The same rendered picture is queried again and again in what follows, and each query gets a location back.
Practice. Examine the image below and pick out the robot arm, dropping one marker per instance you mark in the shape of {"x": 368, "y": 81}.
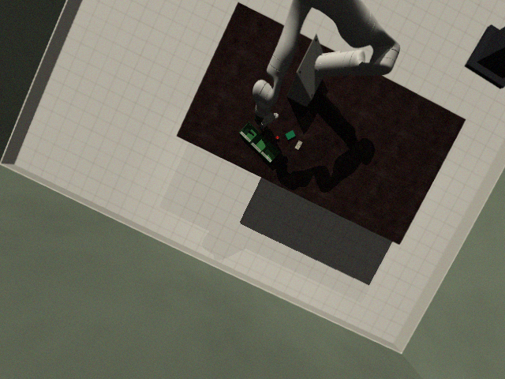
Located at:
{"x": 356, "y": 25}

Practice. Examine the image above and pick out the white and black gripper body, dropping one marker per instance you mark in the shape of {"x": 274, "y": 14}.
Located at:
{"x": 265, "y": 119}

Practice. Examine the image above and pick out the green three-compartment bin rack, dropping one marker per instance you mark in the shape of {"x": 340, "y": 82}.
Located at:
{"x": 259, "y": 142}

